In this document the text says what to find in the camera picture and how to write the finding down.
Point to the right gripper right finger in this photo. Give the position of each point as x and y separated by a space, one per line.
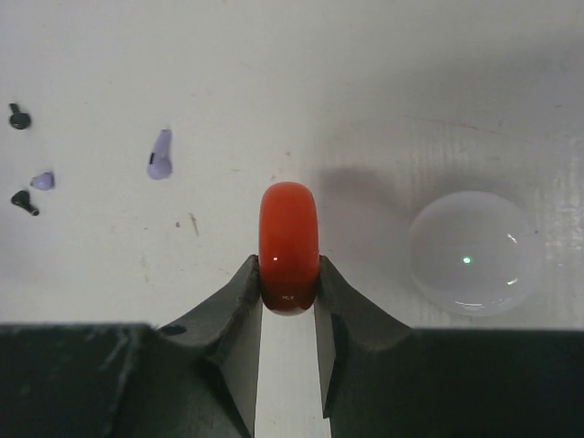
381 378

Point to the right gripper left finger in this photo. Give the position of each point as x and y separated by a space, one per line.
194 377

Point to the white earbud charging case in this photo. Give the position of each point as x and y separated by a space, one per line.
475 253

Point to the red earbud charging case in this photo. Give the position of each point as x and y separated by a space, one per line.
288 248

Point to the purple earbud right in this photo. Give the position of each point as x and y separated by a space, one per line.
159 166

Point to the purple earbud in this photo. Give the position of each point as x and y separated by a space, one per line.
44 181
159 166

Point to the purple earbud left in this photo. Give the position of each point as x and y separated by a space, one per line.
44 181

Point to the black earbud lower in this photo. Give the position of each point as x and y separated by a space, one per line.
22 200

